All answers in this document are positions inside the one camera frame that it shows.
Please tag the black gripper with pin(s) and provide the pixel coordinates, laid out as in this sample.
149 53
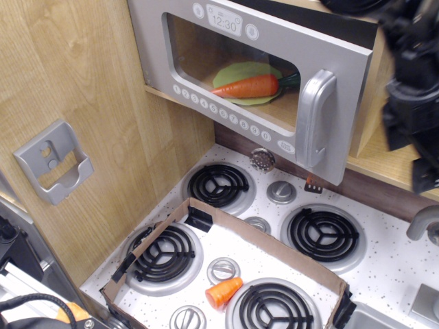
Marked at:
425 168

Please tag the grey toy microwave door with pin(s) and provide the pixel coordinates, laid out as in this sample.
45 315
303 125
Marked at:
184 44

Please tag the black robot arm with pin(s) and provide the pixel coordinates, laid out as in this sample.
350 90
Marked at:
410 116

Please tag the grey toy faucet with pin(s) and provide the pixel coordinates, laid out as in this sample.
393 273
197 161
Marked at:
426 220

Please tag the hanging orange toy spatula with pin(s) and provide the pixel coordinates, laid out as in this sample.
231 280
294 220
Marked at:
313 184

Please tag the back right black burner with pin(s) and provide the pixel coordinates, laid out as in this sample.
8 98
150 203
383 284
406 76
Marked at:
327 234

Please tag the black burner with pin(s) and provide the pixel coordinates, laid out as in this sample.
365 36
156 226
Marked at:
272 303
169 264
327 234
222 185

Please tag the grey toy sink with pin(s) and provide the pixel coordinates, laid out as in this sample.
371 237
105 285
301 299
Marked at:
417 309

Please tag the grey back stove knob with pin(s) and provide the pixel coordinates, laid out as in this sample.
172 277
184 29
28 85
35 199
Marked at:
281 192

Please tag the grey stove knob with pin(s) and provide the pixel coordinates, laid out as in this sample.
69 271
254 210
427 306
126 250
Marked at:
188 317
281 192
222 269
259 223

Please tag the hanging silver strainer spoon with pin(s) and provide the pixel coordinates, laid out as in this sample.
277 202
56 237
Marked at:
262 160

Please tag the grey middle stove knob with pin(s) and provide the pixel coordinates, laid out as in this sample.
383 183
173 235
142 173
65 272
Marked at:
259 223

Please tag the whole orange toy carrot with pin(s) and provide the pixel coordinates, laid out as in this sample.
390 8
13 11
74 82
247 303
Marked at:
258 86

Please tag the front right black burner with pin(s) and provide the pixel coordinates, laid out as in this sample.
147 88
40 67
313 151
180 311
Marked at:
272 303

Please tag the back left black burner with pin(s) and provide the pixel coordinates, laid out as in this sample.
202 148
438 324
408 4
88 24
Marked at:
222 185

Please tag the green toy plate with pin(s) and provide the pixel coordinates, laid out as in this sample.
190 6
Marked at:
243 70

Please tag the grey centre front stove knob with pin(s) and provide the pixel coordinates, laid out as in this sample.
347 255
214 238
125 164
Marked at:
222 269

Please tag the orange toy carrot piece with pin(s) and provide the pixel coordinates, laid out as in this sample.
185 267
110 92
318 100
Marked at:
221 293

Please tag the front left black burner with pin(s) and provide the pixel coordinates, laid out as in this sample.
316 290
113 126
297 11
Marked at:
169 264

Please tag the black equipment at left edge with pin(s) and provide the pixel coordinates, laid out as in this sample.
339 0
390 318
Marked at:
16 249

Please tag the brown cardboard frame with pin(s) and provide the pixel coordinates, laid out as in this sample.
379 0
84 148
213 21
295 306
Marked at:
259 255

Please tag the grey wall phone holder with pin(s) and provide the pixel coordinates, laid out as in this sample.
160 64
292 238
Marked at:
46 151

